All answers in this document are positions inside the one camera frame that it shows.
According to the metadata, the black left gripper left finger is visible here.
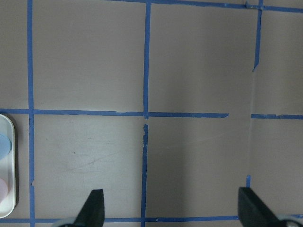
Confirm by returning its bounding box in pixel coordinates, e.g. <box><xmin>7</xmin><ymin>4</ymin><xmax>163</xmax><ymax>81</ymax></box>
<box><xmin>74</xmin><ymin>189</ymin><xmax>105</xmax><ymax>227</ymax></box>

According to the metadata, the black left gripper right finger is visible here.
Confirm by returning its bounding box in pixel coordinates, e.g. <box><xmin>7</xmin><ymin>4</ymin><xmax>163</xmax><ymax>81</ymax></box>
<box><xmin>238</xmin><ymin>187</ymin><xmax>280</xmax><ymax>227</ymax></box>

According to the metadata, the pink plastic cup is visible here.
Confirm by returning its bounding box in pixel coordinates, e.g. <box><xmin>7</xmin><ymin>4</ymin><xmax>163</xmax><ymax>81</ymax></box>
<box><xmin>0</xmin><ymin>178</ymin><xmax>9</xmax><ymax>202</ymax></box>

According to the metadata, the beige cup tray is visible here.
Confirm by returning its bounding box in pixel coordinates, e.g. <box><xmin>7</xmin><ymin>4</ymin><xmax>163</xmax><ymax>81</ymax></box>
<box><xmin>0</xmin><ymin>115</ymin><xmax>18</xmax><ymax>218</ymax></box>

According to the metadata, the light blue cup rear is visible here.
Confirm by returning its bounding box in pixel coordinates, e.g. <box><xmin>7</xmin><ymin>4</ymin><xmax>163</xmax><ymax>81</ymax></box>
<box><xmin>0</xmin><ymin>134</ymin><xmax>11</xmax><ymax>159</ymax></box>

